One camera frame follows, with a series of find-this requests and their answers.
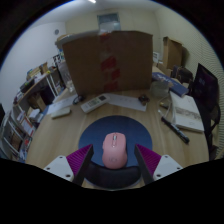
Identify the small white flat box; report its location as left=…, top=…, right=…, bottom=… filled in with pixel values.
left=50, top=106, right=72, bottom=119

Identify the clear round plastic container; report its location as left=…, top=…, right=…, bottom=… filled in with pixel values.
left=150, top=79, right=170, bottom=98

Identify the black office chair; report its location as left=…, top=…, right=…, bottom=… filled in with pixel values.
left=189, top=63, right=222, bottom=161

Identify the blue mouse pad with wrist rest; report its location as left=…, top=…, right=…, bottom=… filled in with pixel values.
left=78, top=115, right=154, bottom=190

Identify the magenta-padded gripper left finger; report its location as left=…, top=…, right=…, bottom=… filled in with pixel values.
left=43, top=143, right=95, bottom=186

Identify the small dark clip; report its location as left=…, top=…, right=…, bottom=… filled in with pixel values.
left=138, top=94, right=150, bottom=106

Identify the white paper sheet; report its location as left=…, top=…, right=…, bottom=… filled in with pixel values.
left=105, top=92, right=148, bottom=112

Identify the white thick book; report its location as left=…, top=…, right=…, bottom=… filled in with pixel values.
left=169, top=90, right=205, bottom=134

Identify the window with blue frame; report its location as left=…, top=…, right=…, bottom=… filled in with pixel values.
left=96, top=12, right=122, bottom=34

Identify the white remote control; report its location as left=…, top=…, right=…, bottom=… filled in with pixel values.
left=80, top=94, right=111, bottom=114

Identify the large brown cardboard box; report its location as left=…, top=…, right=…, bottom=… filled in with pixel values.
left=62, top=30, right=154, bottom=96

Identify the blue book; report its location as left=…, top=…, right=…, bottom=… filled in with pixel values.
left=151, top=71, right=190, bottom=98

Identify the open brown cardboard box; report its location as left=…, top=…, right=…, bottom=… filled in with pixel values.
left=162, top=35, right=184, bottom=70

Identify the black marker pen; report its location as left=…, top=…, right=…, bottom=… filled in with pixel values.
left=161, top=116, right=191, bottom=145

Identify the white cable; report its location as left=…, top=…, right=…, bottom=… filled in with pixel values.
left=159, top=99, right=174, bottom=124

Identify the cluttered shelf unit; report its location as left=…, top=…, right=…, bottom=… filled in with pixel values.
left=0, top=54, right=73, bottom=161

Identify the pink computer mouse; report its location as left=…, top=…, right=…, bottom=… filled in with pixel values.
left=101, top=131, right=128, bottom=170

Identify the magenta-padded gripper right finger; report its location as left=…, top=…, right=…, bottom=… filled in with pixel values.
left=133, top=143, right=184, bottom=185

